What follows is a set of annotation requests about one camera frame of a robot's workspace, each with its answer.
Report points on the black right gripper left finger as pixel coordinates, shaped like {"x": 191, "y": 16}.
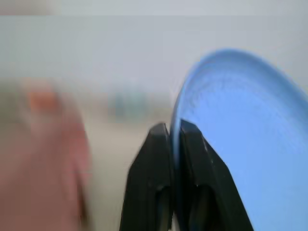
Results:
{"x": 144, "y": 173}

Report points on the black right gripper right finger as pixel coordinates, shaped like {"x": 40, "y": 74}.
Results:
{"x": 207, "y": 173}

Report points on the blue plate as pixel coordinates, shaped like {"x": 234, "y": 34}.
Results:
{"x": 250, "y": 125}

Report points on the pink plate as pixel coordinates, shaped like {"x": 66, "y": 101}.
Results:
{"x": 41, "y": 156}

